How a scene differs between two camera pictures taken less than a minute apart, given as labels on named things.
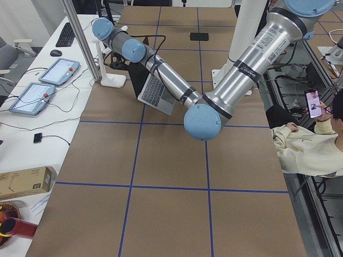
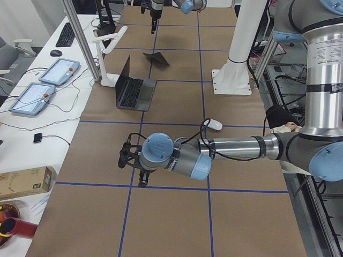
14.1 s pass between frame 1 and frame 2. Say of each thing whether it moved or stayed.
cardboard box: stayed
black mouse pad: moved
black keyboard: stayed
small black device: stayed
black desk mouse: stayed
